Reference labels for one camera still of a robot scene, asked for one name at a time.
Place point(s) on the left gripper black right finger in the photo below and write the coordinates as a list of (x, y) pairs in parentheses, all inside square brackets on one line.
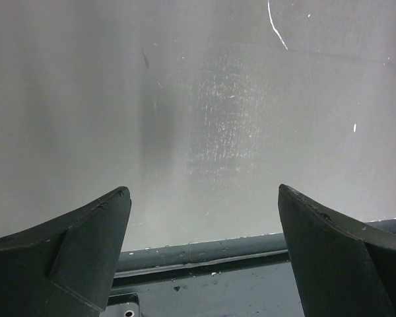
[(342, 266)]

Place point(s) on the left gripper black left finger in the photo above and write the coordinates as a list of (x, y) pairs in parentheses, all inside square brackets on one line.
[(65, 266)]

